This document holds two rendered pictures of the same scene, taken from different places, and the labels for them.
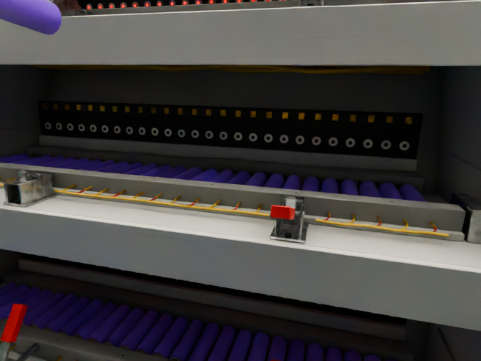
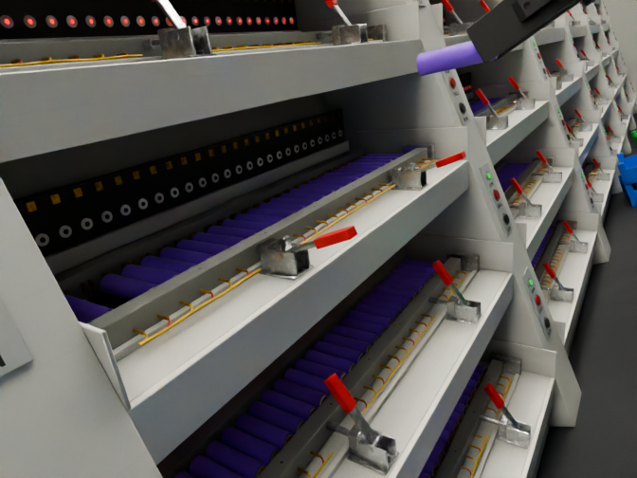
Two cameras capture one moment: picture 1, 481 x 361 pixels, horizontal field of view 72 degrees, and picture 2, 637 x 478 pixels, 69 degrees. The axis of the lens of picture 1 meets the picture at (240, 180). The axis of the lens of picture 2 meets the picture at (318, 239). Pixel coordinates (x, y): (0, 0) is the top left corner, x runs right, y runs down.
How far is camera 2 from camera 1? 0.57 m
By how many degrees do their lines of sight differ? 64
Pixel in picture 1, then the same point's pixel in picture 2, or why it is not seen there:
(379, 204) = (409, 157)
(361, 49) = (388, 68)
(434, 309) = (458, 190)
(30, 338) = (319, 426)
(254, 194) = (375, 178)
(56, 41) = (232, 84)
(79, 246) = (360, 266)
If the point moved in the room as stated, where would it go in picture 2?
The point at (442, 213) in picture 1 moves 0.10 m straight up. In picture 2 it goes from (423, 152) to (397, 89)
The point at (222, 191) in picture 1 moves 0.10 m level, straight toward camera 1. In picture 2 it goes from (364, 185) to (443, 152)
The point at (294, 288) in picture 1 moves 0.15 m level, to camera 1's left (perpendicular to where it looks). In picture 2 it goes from (433, 211) to (413, 246)
